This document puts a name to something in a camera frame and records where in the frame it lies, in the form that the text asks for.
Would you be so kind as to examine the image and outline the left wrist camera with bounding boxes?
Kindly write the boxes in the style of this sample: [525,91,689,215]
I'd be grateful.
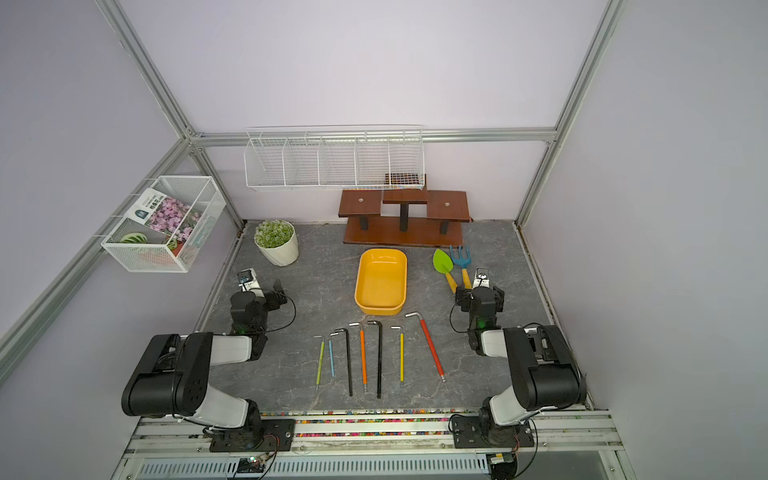
[237,268,264,297]

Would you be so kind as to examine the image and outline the yellow hex key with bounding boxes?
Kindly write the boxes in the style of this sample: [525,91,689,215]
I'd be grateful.
[391,325,405,386]

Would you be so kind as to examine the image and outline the small dark tray in shelf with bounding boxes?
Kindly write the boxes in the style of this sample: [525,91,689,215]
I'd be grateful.
[385,172,425,188]

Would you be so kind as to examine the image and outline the red long hex key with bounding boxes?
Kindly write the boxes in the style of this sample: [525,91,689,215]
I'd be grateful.
[405,311,447,383]

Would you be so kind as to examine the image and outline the blue small hex key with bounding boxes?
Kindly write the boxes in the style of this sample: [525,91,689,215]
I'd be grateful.
[327,334,336,378]

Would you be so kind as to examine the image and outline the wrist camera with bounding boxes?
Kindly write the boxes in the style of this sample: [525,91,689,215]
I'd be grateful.
[472,267,491,289]
[237,268,264,297]

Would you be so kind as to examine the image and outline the long black hex key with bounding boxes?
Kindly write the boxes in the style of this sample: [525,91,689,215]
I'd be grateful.
[366,320,383,399]

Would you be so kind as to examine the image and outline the brown wooden tiered stand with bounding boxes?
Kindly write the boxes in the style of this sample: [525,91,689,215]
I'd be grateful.
[338,173,472,247]

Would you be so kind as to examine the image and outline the flower seed packet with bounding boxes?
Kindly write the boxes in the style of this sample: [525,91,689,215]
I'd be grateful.
[124,188,202,243]

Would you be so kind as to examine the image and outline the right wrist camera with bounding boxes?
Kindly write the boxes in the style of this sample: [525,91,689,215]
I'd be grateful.
[472,267,491,289]

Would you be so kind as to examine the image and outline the yellow plastic storage box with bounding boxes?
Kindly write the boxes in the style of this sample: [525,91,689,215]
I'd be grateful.
[354,248,408,316]

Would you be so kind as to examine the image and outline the green toy garden trowel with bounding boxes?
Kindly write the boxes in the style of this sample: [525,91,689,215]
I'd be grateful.
[432,249,457,293]

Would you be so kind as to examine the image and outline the orange hex key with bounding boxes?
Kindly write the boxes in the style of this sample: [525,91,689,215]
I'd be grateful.
[348,322,368,392]

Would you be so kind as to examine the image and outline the thin black hex key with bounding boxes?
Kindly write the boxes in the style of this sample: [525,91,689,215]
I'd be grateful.
[332,327,354,397]

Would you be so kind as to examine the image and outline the white wire wall basket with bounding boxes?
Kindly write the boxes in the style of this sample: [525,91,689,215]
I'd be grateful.
[101,175,226,273]

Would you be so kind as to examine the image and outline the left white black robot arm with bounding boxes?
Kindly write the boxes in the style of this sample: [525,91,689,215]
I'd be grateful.
[121,279,295,453]

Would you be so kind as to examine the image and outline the blue toy garden rake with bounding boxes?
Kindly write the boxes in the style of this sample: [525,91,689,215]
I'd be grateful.
[449,245,472,289]

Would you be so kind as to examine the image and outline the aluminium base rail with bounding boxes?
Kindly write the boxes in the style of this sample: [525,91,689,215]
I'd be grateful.
[112,409,635,479]

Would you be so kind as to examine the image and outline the green small hex key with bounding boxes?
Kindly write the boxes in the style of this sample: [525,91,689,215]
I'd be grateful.
[313,335,326,391]

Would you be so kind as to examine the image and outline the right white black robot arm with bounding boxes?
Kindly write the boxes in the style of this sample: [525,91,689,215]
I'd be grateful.
[454,286,587,447]

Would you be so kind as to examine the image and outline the white pot green plant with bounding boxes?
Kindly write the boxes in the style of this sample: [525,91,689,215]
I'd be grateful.
[254,220,299,267]

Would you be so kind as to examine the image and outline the long white wire shelf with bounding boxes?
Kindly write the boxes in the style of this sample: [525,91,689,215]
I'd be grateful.
[243,124,426,190]

